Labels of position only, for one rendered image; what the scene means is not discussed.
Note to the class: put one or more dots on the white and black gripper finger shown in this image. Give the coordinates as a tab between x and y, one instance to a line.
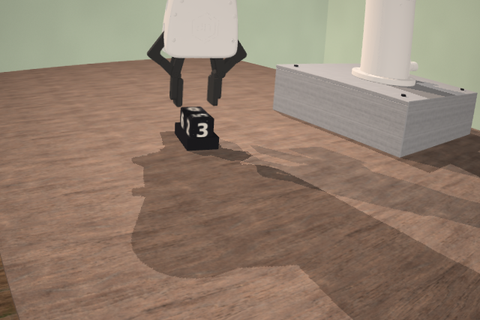
220	67
173	68

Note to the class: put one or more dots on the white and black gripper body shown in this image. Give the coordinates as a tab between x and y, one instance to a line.
200	28

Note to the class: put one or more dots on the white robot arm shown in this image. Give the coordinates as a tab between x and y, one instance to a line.
387	43

